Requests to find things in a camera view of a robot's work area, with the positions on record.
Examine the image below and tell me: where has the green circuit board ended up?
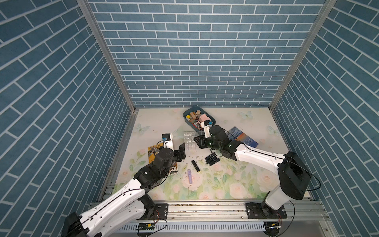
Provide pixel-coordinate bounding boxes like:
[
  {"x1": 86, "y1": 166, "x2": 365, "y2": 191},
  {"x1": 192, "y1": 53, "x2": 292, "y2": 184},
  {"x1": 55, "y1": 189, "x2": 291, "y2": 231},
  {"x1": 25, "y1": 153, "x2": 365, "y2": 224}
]
[{"x1": 136, "y1": 223, "x2": 156, "y2": 232}]

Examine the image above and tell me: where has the black lipstick gold band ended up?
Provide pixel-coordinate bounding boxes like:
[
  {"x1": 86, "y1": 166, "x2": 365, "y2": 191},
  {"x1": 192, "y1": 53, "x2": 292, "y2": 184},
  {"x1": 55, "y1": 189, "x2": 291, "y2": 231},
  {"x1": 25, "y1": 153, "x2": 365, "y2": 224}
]
[{"x1": 191, "y1": 160, "x2": 200, "y2": 173}]

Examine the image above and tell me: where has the aluminium rail frame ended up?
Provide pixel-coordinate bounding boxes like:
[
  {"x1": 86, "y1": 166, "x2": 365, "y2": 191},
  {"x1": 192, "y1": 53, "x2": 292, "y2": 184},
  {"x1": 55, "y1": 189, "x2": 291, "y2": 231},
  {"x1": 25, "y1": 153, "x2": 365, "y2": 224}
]
[{"x1": 167, "y1": 200, "x2": 330, "y2": 223}]

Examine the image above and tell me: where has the teal plastic storage bin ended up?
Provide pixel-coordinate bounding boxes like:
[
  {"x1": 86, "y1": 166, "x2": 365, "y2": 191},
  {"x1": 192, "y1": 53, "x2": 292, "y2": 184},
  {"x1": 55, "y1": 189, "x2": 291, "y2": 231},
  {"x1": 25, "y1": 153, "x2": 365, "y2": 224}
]
[{"x1": 183, "y1": 106, "x2": 216, "y2": 131}]

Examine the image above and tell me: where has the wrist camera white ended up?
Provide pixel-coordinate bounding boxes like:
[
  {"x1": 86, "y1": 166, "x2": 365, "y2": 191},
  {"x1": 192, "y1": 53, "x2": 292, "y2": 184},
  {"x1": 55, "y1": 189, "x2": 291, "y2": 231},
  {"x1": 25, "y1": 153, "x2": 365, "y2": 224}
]
[
  {"x1": 162, "y1": 133, "x2": 174, "y2": 150},
  {"x1": 201, "y1": 120, "x2": 213, "y2": 138}
]

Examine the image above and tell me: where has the orange children's story book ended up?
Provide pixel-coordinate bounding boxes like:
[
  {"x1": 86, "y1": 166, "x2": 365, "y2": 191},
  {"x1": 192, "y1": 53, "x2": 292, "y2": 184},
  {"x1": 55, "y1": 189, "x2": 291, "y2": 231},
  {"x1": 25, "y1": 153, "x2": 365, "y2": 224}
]
[{"x1": 148, "y1": 140, "x2": 179, "y2": 175}]

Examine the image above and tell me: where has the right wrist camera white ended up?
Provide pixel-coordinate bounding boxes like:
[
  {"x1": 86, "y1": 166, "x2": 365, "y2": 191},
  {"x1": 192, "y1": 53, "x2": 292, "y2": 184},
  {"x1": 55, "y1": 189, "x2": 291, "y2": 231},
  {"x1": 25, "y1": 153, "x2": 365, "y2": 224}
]
[{"x1": 201, "y1": 120, "x2": 213, "y2": 138}]

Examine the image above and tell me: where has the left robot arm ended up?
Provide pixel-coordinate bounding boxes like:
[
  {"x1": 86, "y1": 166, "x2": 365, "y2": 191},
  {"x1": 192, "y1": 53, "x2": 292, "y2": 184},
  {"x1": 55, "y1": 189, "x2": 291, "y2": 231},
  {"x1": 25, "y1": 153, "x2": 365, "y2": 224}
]
[{"x1": 61, "y1": 143, "x2": 186, "y2": 237}]

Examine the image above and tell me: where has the pink compact in bin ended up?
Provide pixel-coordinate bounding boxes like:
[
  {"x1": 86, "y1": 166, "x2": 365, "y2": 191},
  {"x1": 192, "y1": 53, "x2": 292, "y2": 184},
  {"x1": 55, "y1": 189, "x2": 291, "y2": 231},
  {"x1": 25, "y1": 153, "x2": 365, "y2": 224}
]
[{"x1": 198, "y1": 114, "x2": 211, "y2": 122}]

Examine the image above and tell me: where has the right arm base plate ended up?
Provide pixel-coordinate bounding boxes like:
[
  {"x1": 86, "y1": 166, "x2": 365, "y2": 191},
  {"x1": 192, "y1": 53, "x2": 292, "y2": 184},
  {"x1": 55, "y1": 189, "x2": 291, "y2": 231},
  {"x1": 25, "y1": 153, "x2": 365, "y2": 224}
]
[{"x1": 245, "y1": 202, "x2": 288, "y2": 220}]

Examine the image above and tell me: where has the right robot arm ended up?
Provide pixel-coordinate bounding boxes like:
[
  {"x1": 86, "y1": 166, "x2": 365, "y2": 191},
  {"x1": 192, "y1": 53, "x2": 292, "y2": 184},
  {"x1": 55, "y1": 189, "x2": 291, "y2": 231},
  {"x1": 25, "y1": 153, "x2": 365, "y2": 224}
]
[{"x1": 193, "y1": 125, "x2": 311, "y2": 218}]

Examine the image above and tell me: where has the black lipstick silver band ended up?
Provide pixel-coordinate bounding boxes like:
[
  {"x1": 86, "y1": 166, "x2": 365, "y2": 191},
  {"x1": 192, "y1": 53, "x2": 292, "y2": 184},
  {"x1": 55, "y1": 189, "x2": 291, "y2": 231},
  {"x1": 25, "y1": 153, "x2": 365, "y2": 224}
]
[
  {"x1": 205, "y1": 156, "x2": 217, "y2": 164},
  {"x1": 205, "y1": 153, "x2": 216, "y2": 162},
  {"x1": 208, "y1": 158, "x2": 220, "y2": 166}
]

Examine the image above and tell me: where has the right circuit board with wires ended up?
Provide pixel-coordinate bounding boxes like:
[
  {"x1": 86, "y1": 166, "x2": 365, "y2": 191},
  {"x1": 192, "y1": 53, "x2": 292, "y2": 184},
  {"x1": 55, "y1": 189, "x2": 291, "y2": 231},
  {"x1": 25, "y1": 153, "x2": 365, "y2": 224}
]
[{"x1": 264, "y1": 222, "x2": 281, "y2": 237}]

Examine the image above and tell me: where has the purple lip balm tube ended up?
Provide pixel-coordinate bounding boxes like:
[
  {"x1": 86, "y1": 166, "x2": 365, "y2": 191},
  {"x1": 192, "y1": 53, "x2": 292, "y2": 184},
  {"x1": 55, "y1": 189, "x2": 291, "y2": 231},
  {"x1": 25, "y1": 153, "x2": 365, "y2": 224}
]
[{"x1": 187, "y1": 169, "x2": 192, "y2": 184}]

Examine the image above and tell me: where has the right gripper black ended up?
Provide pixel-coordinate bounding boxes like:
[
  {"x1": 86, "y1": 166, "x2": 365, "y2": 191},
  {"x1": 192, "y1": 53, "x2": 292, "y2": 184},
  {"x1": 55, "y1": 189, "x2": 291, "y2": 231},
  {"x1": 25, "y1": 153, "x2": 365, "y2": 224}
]
[{"x1": 192, "y1": 135, "x2": 222, "y2": 152}]

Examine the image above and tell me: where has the blue paperback book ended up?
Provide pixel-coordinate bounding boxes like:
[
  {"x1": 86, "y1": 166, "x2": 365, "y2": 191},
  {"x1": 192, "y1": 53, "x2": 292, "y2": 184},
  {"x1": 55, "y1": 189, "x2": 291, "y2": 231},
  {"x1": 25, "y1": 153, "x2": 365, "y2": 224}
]
[{"x1": 227, "y1": 127, "x2": 259, "y2": 148}]

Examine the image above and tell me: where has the clear acrylic lipstick organizer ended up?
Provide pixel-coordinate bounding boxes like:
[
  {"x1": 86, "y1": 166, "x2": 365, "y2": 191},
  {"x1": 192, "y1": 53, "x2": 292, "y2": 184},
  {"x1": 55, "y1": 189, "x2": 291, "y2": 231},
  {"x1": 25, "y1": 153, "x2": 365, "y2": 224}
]
[{"x1": 184, "y1": 131, "x2": 204, "y2": 150}]

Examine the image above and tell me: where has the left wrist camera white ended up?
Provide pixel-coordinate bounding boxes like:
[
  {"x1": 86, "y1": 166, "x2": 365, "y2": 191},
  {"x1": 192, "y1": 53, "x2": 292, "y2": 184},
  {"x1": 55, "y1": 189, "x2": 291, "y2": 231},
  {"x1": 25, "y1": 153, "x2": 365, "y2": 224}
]
[{"x1": 162, "y1": 133, "x2": 174, "y2": 150}]

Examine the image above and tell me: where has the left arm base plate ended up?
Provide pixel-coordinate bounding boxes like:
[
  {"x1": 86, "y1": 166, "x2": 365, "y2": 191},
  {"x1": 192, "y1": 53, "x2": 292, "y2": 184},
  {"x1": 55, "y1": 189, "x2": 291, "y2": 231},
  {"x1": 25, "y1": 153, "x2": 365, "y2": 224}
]
[{"x1": 140, "y1": 203, "x2": 169, "y2": 220}]

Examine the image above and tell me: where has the white vented cable duct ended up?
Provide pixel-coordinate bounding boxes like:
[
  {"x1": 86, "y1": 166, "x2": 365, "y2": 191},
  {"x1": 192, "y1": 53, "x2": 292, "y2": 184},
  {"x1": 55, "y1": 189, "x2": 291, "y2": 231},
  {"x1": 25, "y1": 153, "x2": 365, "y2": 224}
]
[{"x1": 116, "y1": 221, "x2": 265, "y2": 234}]

